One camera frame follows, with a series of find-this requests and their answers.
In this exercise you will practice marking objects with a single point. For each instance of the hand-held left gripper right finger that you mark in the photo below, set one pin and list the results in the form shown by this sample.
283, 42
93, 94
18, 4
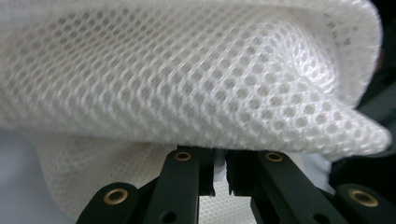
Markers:
274, 186

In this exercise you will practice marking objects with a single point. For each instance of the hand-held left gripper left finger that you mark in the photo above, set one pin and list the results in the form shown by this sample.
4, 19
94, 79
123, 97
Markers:
180, 186

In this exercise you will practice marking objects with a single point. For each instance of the cream mesh laundry bag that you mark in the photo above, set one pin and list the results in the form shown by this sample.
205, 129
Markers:
186, 77

